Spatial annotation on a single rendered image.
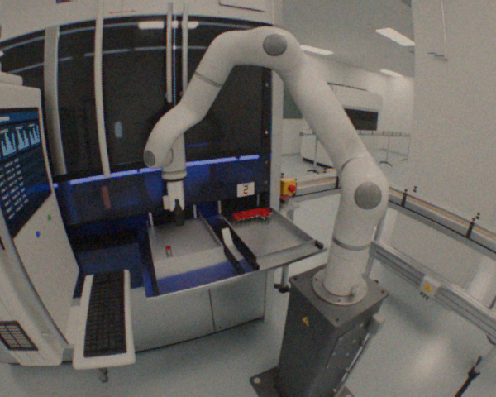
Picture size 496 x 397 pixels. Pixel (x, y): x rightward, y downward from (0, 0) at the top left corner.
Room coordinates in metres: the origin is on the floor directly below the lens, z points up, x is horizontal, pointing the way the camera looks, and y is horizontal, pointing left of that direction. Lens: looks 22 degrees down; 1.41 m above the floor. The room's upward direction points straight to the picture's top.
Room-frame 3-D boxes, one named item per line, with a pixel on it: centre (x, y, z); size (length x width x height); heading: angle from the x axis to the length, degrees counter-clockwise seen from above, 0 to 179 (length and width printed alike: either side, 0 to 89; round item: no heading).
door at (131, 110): (0.87, 0.50, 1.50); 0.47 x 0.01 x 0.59; 115
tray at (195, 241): (0.86, 0.28, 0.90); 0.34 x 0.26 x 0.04; 25
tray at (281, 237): (0.90, -0.08, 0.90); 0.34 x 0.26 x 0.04; 25
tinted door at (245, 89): (1.06, 0.09, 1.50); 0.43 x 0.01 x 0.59; 115
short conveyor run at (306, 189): (1.47, -0.40, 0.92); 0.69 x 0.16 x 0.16; 115
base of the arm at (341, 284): (0.58, -0.30, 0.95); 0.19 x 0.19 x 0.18
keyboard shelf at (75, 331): (0.47, 0.53, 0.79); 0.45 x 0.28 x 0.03; 24
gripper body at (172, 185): (0.76, 0.24, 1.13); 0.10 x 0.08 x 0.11; 17
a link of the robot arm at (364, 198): (0.55, -0.29, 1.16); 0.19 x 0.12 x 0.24; 162
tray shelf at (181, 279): (0.86, 0.10, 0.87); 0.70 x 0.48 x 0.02; 115
